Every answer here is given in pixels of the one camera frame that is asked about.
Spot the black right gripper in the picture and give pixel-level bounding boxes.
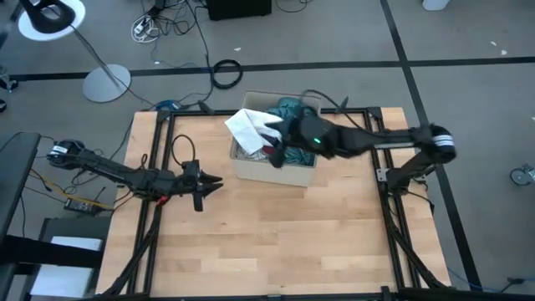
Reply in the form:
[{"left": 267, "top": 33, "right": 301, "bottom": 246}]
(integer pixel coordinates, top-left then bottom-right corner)
[{"left": 265, "top": 115, "right": 310, "bottom": 170}]

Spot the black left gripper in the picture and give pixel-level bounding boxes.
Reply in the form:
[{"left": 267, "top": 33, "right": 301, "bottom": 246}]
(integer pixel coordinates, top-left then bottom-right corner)
[{"left": 181, "top": 159, "right": 225, "bottom": 213}]

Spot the teal floral print garment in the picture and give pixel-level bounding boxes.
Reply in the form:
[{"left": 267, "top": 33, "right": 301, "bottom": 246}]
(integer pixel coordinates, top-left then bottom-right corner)
[{"left": 267, "top": 96, "right": 319, "bottom": 168}]

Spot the plain white cloth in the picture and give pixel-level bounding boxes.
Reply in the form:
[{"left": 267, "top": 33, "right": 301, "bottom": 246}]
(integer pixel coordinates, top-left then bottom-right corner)
[{"left": 224, "top": 108, "right": 286, "bottom": 156}]

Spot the white black patterned garment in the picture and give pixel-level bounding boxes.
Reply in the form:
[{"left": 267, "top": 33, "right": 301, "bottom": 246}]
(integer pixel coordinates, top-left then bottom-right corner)
[{"left": 233, "top": 144, "right": 268, "bottom": 163}]

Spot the cardboard box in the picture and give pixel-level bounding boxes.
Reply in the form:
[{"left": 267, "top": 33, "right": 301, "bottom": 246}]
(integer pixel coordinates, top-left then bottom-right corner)
[{"left": 229, "top": 89, "right": 324, "bottom": 188}]

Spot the black equipment case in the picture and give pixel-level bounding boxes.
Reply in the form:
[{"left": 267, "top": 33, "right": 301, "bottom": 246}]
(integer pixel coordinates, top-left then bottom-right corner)
[{"left": 205, "top": 0, "right": 273, "bottom": 22}]

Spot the black power brick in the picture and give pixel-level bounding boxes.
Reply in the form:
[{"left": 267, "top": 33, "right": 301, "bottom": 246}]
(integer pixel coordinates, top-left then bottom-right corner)
[{"left": 63, "top": 196, "right": 102, "bottom": 217}]

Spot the white floor lamp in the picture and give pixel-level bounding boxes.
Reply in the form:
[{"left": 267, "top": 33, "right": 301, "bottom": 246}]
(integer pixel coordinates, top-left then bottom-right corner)
[{"left": 17, "top": 0, "right": 132, "bottom": 105}]

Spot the white power strip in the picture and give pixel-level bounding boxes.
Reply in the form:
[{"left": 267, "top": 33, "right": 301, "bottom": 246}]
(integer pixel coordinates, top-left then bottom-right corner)
[{"left": 132, "top": 15, "right": 148, "bottom": 36}]

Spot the black desk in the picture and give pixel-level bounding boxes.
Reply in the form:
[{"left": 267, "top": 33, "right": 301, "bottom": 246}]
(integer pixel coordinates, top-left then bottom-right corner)
[{"left": 0, "top": 131, "right": 42, "bottom": 252}]

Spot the white floor object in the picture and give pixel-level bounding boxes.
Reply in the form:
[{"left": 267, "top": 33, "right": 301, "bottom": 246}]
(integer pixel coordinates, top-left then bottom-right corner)
[{"left": 421, "top": 0, "right": 453, "bottom": 12}]

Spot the grey caster wheel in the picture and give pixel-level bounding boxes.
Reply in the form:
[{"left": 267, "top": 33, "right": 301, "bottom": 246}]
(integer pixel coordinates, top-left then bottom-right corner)
[{"left": 509, "top": 163, "right": 535, "bottom": 186}]

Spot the black floor plug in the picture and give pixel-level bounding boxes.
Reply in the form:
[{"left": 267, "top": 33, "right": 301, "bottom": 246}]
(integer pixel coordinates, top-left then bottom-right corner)
[{"left": 500, "top": 275, "right": 527, "bottom": 294}]

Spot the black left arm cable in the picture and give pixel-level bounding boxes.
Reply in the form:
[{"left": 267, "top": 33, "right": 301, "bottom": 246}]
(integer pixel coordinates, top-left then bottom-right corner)
[{"left": 170, "top": 133, "right": 197, "bottom": 169}]

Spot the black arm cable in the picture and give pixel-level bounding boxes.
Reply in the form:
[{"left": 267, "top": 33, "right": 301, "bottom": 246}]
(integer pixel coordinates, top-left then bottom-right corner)
[
  {"left": 170, "top": 133, "right": 197, "bottom": 169},
  {"left": 301, "top": 88, "right": 380, "bottom": 131}
]

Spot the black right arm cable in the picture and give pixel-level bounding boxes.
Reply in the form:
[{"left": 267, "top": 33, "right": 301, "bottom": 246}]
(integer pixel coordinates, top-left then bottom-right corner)
[{"left": 301, "top": 88, "right": 380, "bottom": 131}]

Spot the coiled black cable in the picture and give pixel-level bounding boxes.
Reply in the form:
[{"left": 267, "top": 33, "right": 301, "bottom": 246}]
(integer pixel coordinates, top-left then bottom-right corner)
[{"left": 211, "top": 59, "right": 245, "bottom": 90}]

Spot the coiled blue cable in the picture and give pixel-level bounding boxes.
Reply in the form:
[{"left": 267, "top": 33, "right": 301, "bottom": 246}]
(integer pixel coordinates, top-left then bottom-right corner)
[{"left": 156, "top": 99, "right": 183, "bottom": 112}]

